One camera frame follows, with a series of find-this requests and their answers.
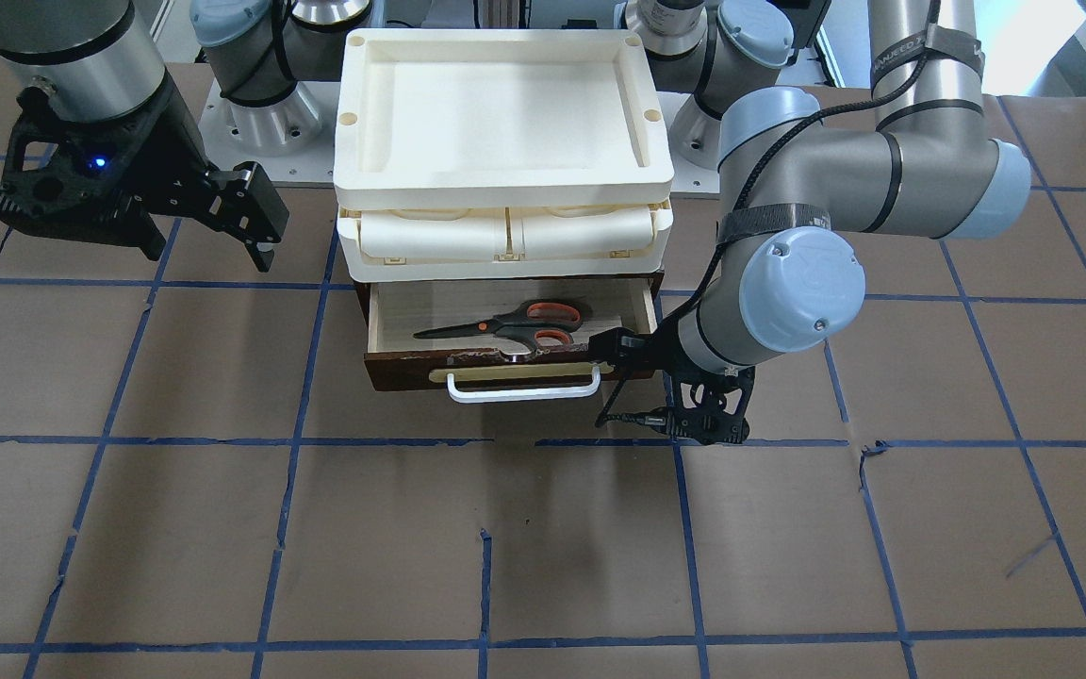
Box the cream plastic base box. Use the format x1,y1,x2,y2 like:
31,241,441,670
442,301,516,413
337,203,675,282

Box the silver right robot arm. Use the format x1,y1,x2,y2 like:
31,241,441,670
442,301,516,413
0,1,372,272

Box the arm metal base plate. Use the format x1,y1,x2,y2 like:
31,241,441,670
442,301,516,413
199,81,339,188
659,91,720,198

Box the orange grey scissors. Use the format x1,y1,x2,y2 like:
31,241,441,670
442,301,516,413
413,298,591,352

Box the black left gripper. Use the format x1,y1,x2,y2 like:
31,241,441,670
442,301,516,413
588,330,755,444

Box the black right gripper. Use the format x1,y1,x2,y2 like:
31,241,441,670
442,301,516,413
0,74,209,259

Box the cream plastic tray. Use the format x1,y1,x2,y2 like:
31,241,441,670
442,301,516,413
333,27,675,211

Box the wooden drawer with white handle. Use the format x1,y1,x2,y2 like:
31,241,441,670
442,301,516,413
357,271,664,403

